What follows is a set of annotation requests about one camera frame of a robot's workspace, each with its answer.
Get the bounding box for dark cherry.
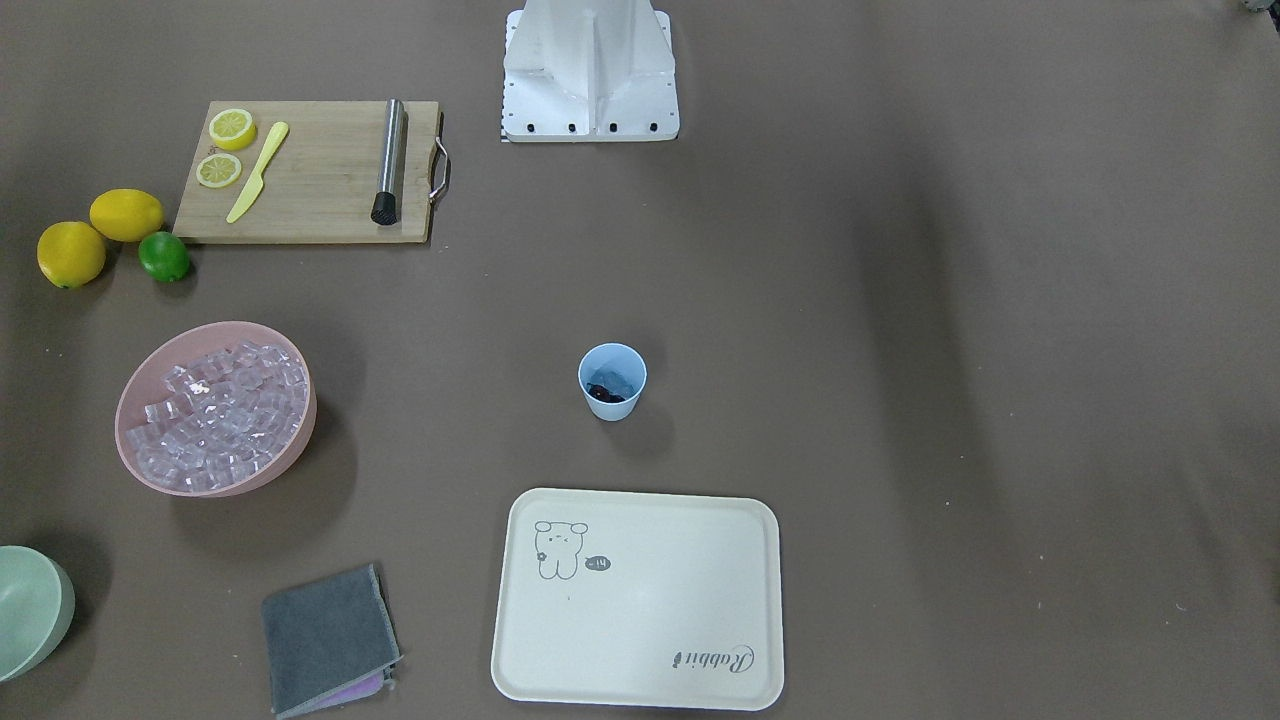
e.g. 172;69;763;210
585;383;627;404

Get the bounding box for light blue cup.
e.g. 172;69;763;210
577;342;648;421

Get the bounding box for pink bowl of ice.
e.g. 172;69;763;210
114;322;317;498

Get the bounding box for cream serving tray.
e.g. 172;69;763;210
490;488;785;711

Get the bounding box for wooden cutting board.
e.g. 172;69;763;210
173;100;448;243

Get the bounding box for yellow plastic knife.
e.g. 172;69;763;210
225;120;291;224

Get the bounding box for lemon half slice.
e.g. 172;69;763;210
207;108;257;152

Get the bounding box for green lime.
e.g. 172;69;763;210
137;231;192;283

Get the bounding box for mint green bowl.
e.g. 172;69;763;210
1;544;76;682

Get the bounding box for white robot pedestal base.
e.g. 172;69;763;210
500;1;681;143

